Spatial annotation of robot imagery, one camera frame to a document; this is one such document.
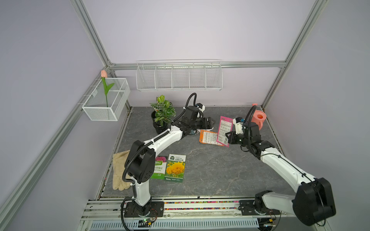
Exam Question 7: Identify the beige work glove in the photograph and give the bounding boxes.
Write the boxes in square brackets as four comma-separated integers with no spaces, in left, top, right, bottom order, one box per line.
[112,150,131,191]

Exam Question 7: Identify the white mesh basket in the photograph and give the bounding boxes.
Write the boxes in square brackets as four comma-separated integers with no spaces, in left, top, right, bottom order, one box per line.
[82,78,130,121]

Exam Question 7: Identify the orange seed packet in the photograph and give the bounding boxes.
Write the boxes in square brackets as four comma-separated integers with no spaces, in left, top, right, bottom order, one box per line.
[199,130,224,146]

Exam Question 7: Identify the aluminium front rail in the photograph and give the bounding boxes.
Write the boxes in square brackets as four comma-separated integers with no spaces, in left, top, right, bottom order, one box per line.
[77,197,330,231]

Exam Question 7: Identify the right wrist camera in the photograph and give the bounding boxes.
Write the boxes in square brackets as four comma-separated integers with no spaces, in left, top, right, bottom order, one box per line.
[233,117,244,134]

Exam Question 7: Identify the purple flowers seed packet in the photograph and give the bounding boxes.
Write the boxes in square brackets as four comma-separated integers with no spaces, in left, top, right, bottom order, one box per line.
[188,130,200,136]

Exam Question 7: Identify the white wire wall shelf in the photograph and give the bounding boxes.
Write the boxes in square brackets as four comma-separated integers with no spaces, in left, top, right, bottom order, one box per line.
[136,59,223,91]

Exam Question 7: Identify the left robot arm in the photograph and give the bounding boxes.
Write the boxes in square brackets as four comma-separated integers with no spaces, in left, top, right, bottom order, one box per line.
[121,92,214,208]

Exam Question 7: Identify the marigold seed packet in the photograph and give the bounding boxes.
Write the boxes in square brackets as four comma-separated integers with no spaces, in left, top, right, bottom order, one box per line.
[164,154,186,182]

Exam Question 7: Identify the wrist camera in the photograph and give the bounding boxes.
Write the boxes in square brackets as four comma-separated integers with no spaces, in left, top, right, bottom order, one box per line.
[196,103,205,112]
[233,117,244,134]

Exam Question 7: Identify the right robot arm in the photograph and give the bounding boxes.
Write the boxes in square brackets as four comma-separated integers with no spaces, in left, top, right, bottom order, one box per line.
[226,105,336,226]

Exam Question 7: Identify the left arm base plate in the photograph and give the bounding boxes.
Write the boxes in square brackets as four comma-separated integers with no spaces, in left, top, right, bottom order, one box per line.
[123,201,164,218]

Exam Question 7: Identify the potted green plant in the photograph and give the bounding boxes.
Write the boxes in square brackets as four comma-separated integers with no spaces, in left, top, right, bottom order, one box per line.
[150,95,176,134]

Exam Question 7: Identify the pink bordered seed packet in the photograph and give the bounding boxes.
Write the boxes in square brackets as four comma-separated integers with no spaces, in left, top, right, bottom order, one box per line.
[216,116,233,147]

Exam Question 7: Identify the green seed packet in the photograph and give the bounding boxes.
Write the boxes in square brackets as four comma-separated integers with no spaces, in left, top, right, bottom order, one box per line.
[151,156,167,180]

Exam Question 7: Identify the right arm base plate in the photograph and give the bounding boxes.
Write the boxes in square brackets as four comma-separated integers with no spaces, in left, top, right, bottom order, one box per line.
[238,199,280,216]

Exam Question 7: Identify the pink watering can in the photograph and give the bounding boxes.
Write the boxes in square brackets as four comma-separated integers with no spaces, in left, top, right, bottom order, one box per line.
[251,104,267,130]

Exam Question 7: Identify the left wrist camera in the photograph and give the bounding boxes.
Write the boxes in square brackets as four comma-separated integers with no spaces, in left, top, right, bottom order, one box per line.
[196,103,205,112]

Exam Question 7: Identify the artificial pink tulip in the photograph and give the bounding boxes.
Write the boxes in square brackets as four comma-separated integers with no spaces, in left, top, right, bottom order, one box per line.
[101,70,115,107]

